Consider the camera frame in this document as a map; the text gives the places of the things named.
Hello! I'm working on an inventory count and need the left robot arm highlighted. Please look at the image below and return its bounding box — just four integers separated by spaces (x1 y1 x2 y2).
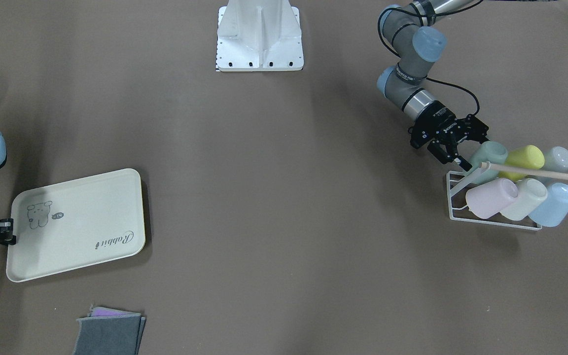
377 0 489 172

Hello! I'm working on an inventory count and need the green cup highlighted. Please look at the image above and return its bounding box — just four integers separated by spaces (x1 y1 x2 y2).
467 140 508 185

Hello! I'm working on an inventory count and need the yellow cup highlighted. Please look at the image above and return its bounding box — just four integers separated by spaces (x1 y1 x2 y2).
497 144 545 182

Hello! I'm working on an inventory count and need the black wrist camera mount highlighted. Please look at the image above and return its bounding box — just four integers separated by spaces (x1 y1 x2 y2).
408 126 431 150

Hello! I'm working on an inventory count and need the white wire cup rack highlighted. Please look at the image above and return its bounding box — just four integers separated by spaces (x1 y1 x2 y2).
445 162 568 231

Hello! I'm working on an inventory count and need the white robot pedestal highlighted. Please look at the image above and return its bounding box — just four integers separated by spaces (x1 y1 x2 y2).
215 0 304 72

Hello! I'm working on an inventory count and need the light blue cup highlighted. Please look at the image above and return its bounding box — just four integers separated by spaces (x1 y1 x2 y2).
528 182 568 227

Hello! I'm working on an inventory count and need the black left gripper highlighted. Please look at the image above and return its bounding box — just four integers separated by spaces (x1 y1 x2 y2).
414 101 489 172

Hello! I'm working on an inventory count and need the cream cup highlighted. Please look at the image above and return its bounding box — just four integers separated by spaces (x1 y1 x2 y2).
499 178 548 221

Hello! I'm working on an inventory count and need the pink cup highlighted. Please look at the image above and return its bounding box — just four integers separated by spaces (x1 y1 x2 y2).
465 178 519 219

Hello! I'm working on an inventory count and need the grey cup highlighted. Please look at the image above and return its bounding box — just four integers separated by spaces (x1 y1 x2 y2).
540 146 568 173

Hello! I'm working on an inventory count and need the cream rabbit tray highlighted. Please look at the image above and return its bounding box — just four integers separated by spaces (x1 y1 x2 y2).
6 168 146 283

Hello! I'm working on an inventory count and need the grey folded cloth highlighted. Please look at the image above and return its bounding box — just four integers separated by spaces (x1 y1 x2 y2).
72 306 146 355

